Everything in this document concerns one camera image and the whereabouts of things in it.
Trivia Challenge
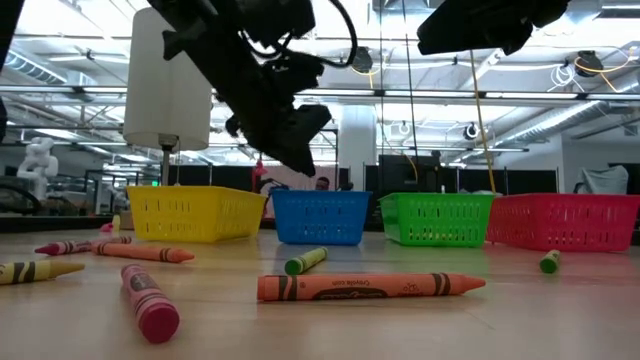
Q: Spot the orange crayon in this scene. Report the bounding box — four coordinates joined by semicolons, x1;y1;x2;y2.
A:
91;241;196;265
256;272;487;303

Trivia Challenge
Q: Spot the red crayon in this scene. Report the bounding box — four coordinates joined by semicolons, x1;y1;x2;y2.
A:
33;235;133;257
120;263;181;345

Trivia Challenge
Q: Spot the grey cloth cover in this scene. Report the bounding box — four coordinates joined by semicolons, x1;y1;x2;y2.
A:
572;164;630;196

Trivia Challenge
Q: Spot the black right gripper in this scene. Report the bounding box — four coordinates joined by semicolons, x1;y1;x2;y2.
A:
417;0;571;56

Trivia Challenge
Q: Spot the red plastic basket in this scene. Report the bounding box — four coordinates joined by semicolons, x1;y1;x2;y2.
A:
485;193;640;253

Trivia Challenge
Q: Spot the black partition panel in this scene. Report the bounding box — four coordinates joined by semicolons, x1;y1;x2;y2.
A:
439;167;559;195
167;164;254;192

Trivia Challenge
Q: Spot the yellow hanging cable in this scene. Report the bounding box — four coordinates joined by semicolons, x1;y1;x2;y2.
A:
468;48;497;195

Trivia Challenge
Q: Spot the yellow plastic basket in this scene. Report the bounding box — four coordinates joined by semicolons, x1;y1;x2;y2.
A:
125;185;268;245

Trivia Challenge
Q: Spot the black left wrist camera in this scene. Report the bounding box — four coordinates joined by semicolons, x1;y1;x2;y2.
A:
279;103;334;151

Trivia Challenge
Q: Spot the blue plastic basket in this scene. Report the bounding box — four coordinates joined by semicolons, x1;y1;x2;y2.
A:
269;189;372;247

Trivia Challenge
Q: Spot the white pillar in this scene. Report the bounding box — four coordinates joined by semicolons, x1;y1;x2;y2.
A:
338;104;377;192

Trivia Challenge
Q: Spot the white shade table lamp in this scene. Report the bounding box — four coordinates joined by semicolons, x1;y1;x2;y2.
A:
119;6;214;232

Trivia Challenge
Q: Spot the red upright post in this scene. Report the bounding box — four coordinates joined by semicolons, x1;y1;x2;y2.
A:
251;158;269;194

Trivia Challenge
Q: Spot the black straight hanging cable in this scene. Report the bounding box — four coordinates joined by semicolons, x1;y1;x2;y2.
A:
378;0;385;191

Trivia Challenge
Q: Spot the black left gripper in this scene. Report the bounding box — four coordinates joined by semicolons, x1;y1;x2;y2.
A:
199;29;324;177

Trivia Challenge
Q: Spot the pink backdrop cloth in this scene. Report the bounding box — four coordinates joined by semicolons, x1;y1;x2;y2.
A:
269;164;337;192

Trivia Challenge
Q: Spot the black cabinet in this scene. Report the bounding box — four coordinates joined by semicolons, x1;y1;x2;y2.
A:
377;153;441;195

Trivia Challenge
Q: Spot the green plastic basket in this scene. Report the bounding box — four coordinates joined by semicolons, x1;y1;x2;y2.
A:
378;192;497;249

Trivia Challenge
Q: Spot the green crayon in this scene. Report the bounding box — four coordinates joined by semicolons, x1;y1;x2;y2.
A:
538;249;562;275
284;246;330;277

